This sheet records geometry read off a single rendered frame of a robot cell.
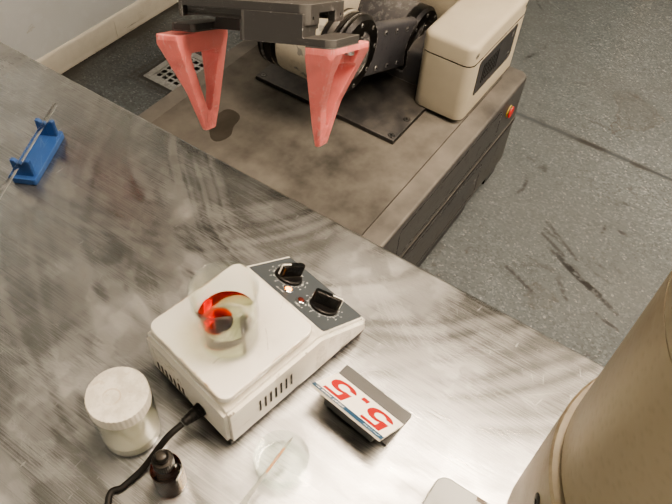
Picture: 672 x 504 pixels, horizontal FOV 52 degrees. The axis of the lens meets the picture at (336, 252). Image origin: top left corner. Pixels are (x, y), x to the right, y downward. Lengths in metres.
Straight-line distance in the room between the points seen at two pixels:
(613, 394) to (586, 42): 2.61
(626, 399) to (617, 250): 1.85
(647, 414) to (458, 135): 1.50
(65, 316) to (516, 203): 1.47
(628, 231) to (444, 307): 1.32
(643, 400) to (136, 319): 0.69
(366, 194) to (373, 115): 0.25
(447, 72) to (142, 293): 0.98
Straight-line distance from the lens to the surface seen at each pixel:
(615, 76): 2.65
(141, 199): 0.94
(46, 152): 1.02
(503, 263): 1.88
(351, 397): 0.72
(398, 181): 1.50
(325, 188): 1.47
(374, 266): 0.85
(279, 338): 0.68
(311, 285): 0.78
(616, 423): 0.19
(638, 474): 0.18
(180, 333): 0.69
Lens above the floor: 1.41
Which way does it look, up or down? 51 degrees down
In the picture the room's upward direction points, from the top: 4 degrees clockwise
